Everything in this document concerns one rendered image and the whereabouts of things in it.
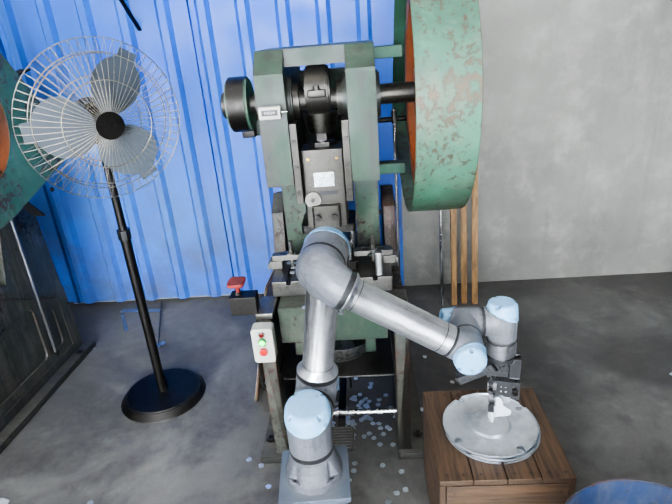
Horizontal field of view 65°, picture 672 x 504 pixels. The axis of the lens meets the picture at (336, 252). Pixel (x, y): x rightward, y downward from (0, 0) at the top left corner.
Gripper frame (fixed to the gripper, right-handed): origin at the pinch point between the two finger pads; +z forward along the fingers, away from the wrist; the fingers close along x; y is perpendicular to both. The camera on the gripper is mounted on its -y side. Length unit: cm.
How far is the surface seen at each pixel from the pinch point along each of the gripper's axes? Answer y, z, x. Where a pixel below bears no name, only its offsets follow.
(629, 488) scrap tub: 33.6, 8.6, -10.5
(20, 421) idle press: -202, 50, 14
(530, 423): 12.2, 17.0, 18.4
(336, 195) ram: -55, -47, 50
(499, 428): 3.0, 16.3, 13.5
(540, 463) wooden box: 14.5, 18.9, 4.1
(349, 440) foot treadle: -49, 37, 21
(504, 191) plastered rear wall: 2, -5, 193
